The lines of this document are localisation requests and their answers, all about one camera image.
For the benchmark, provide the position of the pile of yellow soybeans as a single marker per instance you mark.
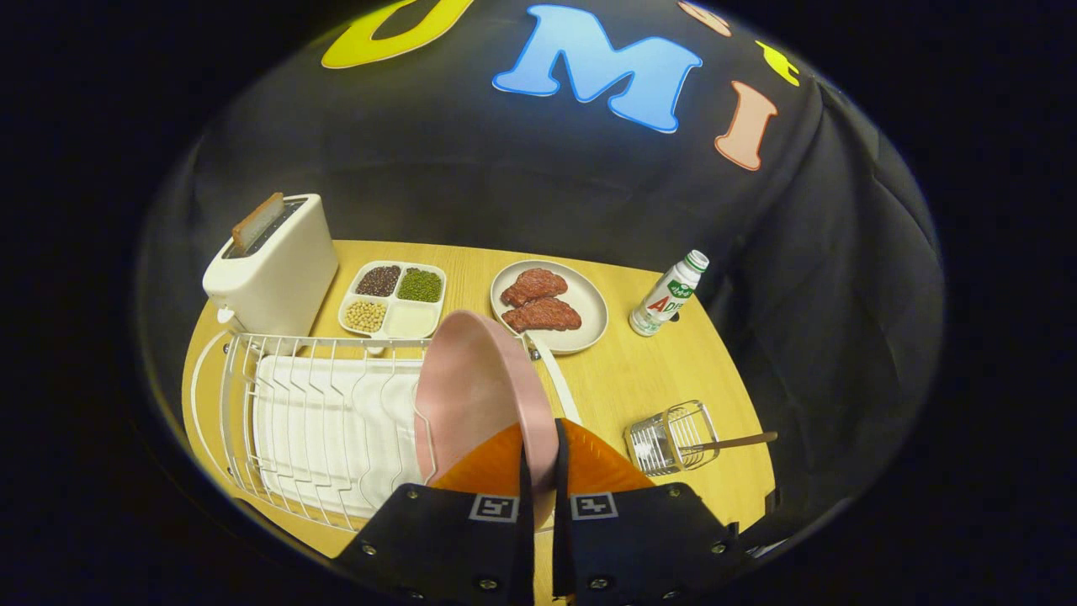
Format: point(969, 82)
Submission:
point(365, 316)

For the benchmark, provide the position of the pink plate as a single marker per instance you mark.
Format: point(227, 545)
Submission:
point(471, 387)

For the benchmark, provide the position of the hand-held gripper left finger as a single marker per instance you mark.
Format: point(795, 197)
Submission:
point(454, 547)

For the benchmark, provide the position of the toast slice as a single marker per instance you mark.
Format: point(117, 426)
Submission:
point(257, 223)

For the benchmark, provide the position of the cream toaster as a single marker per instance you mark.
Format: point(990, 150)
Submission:
point(286, 278)

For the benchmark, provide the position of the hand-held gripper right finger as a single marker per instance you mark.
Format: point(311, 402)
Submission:
point(639, 547)

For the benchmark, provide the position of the pile of dark beans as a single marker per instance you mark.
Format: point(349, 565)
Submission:
point(379, 281)

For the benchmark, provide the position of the beige plate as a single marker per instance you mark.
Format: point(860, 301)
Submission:
point(589, 320)

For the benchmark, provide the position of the white green-label drink bottle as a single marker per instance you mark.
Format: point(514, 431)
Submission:
point(665, 299)

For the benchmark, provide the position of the pile of green beans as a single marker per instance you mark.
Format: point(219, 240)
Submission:
point(419, 285)

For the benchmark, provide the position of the red meat piece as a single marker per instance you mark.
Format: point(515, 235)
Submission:
point(543, 316)
point(534, 286)

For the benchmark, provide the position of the white divided tray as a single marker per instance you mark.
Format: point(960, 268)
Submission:
point(393, 300)

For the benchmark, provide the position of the pile of white rice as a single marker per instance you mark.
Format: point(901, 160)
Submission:
point(411, 321)

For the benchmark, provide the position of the white drip tray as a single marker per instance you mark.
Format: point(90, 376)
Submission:
point(336, 438)

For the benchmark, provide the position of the black backdrop cloth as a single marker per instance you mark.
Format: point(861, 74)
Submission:
point(505, 185)

